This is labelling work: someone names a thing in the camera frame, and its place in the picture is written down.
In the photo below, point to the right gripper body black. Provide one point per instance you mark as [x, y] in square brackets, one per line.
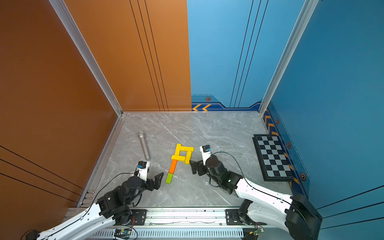
[203, 170]

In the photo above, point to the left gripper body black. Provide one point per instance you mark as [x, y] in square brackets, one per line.
[147, 185]

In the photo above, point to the green block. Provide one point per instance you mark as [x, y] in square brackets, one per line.
[169, 178]

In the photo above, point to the orange block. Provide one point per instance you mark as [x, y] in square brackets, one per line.
[173, 166]

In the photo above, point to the yellow block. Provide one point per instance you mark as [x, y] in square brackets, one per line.
[188, 157]
[187, 149]
[178, 149]
[178, 158]

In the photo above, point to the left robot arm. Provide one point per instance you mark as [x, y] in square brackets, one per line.
[110, 209]

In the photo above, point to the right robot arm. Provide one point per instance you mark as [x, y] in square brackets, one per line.
[294, 214]

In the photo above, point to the left circuit board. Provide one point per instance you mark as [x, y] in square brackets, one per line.
[122, 234]

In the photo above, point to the circuit board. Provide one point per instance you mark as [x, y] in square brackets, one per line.
[250, 234]
[122, 234]

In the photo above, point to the black white chessboard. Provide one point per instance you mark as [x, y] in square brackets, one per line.
[273, 161]

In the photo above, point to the grey microphone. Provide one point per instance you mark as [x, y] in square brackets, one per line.
[143, 141]

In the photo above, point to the right circuit board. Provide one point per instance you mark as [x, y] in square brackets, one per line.
[250, 234]

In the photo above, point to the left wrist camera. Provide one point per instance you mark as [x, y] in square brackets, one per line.
[142, 170]

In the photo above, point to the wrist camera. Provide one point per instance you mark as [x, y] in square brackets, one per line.
[206, 153]
[142, 170]

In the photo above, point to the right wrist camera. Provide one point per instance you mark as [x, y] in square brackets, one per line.
[206, 153]

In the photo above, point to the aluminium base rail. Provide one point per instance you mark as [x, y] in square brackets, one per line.
[183, 223]

